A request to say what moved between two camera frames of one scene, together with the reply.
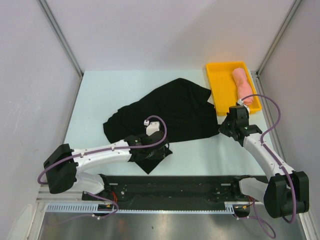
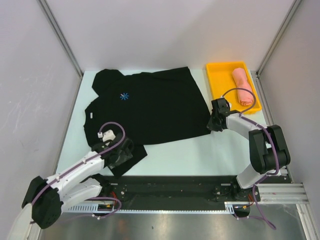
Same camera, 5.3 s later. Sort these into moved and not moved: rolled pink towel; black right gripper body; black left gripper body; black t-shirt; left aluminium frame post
Moved: black left gripper body; black t-shirt; black right gripper body
Not moved: left aluminium frame post; rolled pink towel
